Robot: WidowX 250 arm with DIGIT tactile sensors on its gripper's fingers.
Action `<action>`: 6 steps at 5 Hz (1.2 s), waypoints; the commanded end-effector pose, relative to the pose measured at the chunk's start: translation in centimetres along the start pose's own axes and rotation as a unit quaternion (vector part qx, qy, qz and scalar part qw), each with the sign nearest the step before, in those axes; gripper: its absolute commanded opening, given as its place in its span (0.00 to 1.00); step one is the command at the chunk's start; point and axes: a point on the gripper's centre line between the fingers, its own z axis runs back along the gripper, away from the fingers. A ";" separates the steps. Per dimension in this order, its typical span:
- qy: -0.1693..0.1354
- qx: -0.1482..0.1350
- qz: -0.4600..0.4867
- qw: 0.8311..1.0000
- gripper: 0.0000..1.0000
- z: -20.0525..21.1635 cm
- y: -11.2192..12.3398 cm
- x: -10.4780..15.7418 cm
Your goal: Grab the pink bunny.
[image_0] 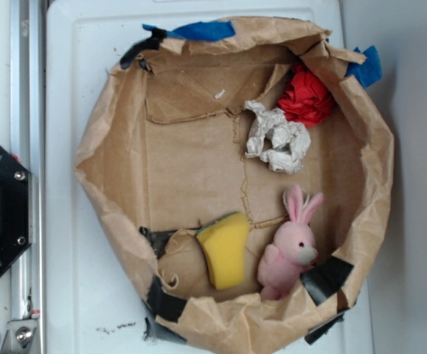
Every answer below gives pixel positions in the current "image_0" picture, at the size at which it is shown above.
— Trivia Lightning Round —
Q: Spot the pink plush bunny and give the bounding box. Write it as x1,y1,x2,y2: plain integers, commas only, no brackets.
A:
257,185,324,300

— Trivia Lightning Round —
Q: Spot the brown paper bag bin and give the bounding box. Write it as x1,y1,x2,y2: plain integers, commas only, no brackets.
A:
74,16,394,353

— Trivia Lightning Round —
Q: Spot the yellow sponge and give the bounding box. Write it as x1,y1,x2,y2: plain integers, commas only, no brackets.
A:
195,212,250,290

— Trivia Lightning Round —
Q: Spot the crumpled white paper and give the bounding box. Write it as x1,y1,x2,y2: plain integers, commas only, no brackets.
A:
244,100,311,174

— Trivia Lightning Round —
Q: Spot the crumpled red paper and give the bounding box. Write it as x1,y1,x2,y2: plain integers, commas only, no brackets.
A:
277,62,336,128

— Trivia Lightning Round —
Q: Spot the aluminium frame rail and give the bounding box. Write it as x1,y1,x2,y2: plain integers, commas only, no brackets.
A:
10,1,49,353

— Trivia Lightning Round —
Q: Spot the metal corner bracket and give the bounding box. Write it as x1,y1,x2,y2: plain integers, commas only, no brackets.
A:
0,319,38,354

